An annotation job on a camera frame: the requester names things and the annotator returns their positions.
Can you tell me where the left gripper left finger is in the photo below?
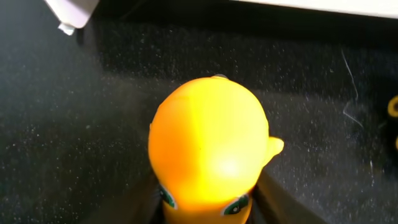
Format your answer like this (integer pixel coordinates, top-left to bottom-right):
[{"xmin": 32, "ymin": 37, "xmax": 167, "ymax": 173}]
[{"xmin": 79, "ymin": 173, "xmax": 163, "ymax": 224}]

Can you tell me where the grey and yellow toy truck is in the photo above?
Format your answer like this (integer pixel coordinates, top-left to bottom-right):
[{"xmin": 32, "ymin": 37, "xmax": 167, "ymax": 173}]
[{"xmin": 381, "ymin": 90, "xmax": 398, "ymax": 175}]

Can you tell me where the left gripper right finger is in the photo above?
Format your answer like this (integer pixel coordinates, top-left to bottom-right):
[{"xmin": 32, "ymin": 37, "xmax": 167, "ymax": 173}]
[{"xmin": 248, "ymin": 170, "xmax": 330, "ymax": 224}]

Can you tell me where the yellow rubber duck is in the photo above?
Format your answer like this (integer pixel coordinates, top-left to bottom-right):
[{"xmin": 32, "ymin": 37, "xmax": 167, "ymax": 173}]
[{"xmin": 147, "ymin": 73, "xmax": 285, "ymax": 224}]

